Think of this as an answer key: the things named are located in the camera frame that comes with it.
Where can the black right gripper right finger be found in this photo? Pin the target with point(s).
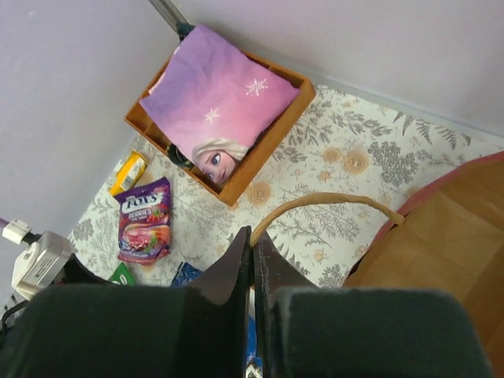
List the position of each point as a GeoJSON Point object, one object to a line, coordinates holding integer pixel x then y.
{"type": "Point", "coordinates": [307, 331]}

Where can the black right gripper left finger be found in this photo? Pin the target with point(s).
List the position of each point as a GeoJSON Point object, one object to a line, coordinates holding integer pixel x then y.
{"type": "Point", "coordinates": [109, 330]}

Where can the green blue snack packet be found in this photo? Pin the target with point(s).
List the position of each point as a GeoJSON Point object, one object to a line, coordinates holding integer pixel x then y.
{"type": "Point", "coordinates": [122, 276]}

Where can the purple Fox's berries candy bag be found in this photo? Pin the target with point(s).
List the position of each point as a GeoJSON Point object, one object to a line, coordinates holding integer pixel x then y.
{"type": "Point", "coordinates": [144, 232]}

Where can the yellow snack packet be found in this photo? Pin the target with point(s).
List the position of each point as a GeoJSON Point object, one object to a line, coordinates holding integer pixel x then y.
{"type": "Point", "coordinates": [129, 173]}

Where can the red brown paper bag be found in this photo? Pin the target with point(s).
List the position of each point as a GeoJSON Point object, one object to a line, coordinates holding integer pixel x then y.
{"type": "Point", "coordinates": [448, 236]}

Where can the wooden tray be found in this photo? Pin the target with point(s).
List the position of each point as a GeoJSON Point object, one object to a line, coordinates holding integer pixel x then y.
{"type": "Point", "coordinates": [230, 191]}

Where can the pink purple folded cloth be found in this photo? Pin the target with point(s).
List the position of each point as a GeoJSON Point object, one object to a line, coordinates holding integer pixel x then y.
{"type": "Point", "coordinates": [213, 102]}

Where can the left aluminium frame post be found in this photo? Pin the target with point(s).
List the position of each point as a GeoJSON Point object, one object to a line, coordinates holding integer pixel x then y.
{"type": "Point", "coordinates": [173, 17]}

